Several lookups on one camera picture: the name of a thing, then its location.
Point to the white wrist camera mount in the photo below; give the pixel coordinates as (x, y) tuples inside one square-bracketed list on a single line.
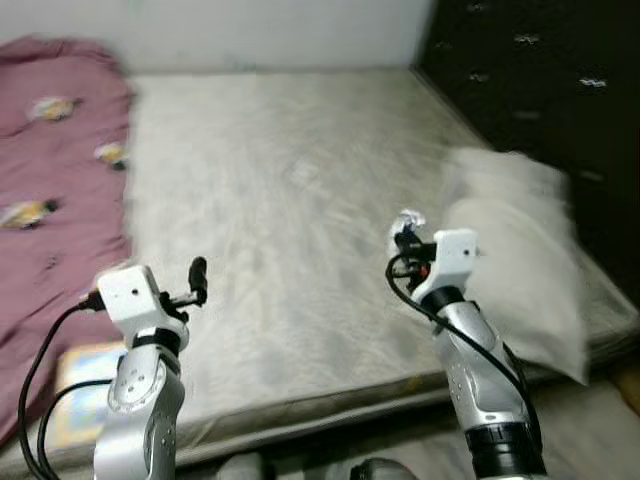
[(450, 255), (130, 292)]

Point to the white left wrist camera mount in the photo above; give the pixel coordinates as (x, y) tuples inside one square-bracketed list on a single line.
[(130, 292)]

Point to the grey robot left leg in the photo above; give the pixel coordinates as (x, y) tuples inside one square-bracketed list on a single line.
[(238, 468)]

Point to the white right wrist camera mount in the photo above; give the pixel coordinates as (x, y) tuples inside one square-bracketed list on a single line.
[(450, 255)]

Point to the patterned grey mattress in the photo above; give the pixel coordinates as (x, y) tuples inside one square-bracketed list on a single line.
[(300, 220)]

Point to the grey robot leg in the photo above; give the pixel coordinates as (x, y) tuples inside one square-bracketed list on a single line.
[(238, 468), (380, 470)]

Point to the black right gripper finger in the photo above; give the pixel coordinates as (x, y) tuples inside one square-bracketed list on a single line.
[(405, 238)]

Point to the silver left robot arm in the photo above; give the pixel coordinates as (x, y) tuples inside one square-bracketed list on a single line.
[(140, 410)]

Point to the grey robot right leg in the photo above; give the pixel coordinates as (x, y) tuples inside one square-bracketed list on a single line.
[(380, 470)]

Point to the white pillow with lettering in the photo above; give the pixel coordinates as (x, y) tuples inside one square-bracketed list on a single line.
[(520, 260)]

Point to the dark bed frame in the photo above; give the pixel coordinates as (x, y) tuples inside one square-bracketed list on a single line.
[(330, 435)]

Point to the dark tufted studded headboard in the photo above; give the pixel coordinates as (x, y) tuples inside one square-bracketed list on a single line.
[(540, 80)]

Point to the mauve blanket with flower prints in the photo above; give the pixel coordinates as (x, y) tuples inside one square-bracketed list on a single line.
[(50, 200)]

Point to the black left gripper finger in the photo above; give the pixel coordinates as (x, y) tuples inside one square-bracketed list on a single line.
[(199, 280)]

